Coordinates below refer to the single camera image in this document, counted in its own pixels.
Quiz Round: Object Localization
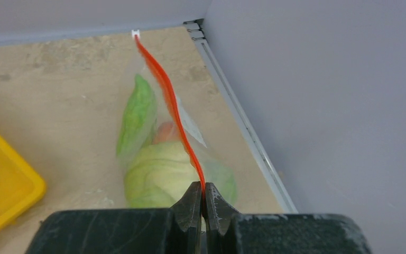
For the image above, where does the aluminium frame rail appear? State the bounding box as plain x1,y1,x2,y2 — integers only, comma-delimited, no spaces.
183,19,298,214

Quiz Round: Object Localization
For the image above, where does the clear orange zip bag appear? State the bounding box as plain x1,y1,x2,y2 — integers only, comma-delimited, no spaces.
115,31,238,208

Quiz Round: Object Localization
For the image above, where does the green toy leaf vegetable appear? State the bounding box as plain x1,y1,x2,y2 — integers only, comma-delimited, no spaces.
116,74,158,156

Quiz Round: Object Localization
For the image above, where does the green toy cabbage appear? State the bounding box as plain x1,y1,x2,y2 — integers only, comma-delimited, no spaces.
124,141,237,208

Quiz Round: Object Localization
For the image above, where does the yellow plastic bin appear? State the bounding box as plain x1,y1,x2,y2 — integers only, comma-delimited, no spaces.
0,136,47,230

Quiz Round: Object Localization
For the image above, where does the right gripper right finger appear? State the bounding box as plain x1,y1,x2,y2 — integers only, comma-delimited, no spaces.
204,183,239,253

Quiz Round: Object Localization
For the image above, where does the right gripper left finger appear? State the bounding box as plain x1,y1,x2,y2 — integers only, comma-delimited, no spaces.
170,182,202,253

